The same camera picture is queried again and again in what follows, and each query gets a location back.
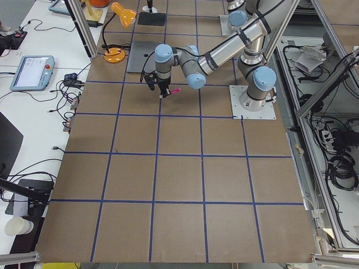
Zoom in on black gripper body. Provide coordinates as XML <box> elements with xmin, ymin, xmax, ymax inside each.
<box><xmin>157</xmin><ymin>77</ymin><xmax>171</xmax><ymax>94</ymax></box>

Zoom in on pink pen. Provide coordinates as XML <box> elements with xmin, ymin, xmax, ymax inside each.
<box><xmin>169</xmin><ymin>88</ymin><xmax>181</xmax><ymax>95</ymax></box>

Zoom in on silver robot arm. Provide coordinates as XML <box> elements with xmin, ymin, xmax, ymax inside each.
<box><xmin>148</xmin><ymin>1</ymin><xmax>292</xmax><ymax>100</ymax></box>
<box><xmin>148</xmin><ymin>10</ymin><xmax>280</xmax><ymax>112</ymax></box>

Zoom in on silver apple laptop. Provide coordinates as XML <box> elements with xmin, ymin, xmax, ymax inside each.
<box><xmin>127</xmin><ymin>41</ymin><xmax>160</xmax><ymax>73</ymax></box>

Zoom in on orange desk lamp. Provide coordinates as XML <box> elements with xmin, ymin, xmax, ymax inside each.
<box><xmin>101</xmin><ymin>2</ymin><xmax>137</xmax><ymax>63</ymax></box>

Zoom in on blue teach pendant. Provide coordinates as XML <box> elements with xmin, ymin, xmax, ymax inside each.
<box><xmin>10</xmin><ymin>55</ymin><xmax>55</xmax><ymax>91</ymax></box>
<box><xmin>48</xmin><ymin>0</ymin><xmax>70</xmax><ymax>16</ymax></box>

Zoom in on black monitor stand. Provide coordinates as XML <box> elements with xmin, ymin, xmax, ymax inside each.
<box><xmin>1</xmin><ymin>178</ymin><xmax>54</xmax><ymax>217</ymax></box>

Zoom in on white paper cup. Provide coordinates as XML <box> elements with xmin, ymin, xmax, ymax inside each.
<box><xmin>4</xmin><ymin>216</ymin><xmax>34</xmax><ymax>236</ymax></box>

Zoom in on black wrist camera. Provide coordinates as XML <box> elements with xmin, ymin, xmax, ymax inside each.
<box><xmin>144</xmin><ymin>72</ymin><xmax>157</xmax><ymax>91</ymax></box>

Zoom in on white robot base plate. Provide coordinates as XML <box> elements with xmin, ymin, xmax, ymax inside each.
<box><xmin>229</xmin><ymin>85</ymin><xmax>277</xmax><ymax>120</ymax></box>

